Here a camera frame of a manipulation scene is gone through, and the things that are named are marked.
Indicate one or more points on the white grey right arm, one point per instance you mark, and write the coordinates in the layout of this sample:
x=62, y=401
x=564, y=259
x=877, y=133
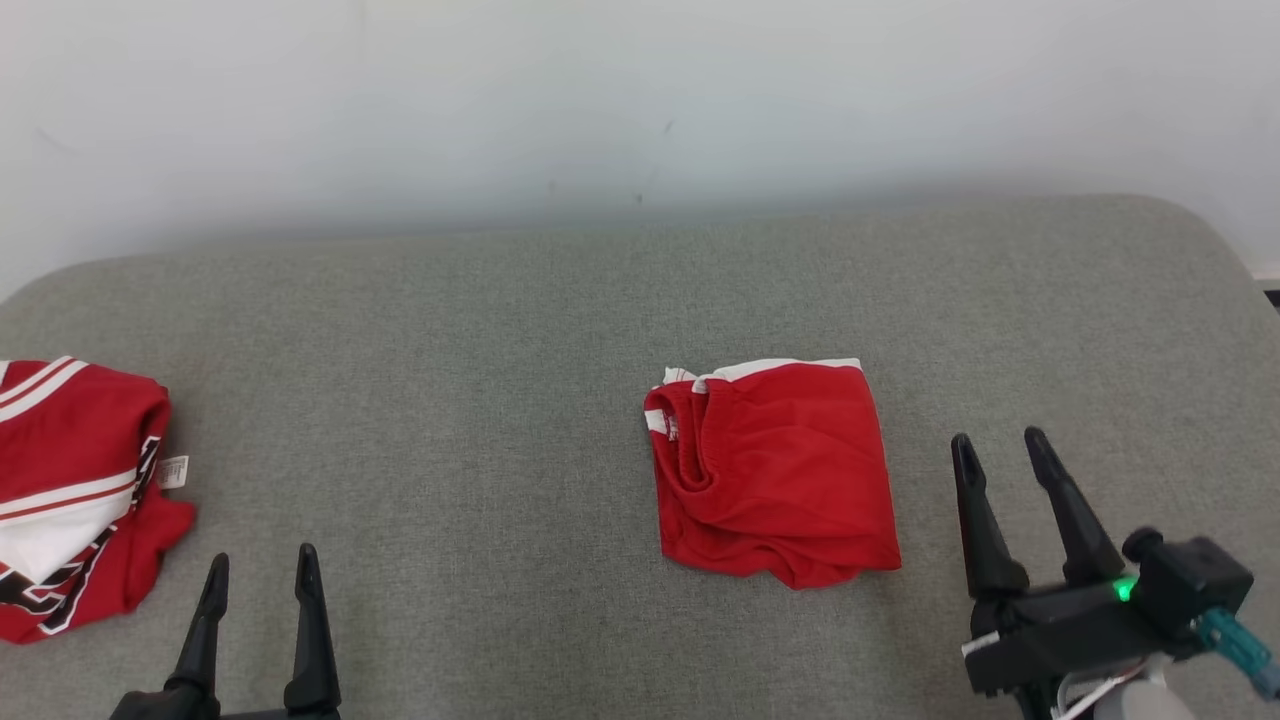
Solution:
x=1135, y=705

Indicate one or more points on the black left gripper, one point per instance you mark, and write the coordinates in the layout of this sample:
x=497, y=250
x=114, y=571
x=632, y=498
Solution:
x=270, y=716

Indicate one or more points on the red basketball shorts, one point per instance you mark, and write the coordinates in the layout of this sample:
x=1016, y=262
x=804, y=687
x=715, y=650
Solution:
x=780, y=470

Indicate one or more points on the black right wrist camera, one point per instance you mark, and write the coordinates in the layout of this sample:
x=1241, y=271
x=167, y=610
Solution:
x=1195, y=585

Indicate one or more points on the red white basketball jersey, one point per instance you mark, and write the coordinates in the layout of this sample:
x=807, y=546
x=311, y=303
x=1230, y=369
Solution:
x=80, y=430

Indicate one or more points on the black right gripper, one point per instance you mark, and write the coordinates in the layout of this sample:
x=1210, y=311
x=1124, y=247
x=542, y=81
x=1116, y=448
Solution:
x=1070, y=630

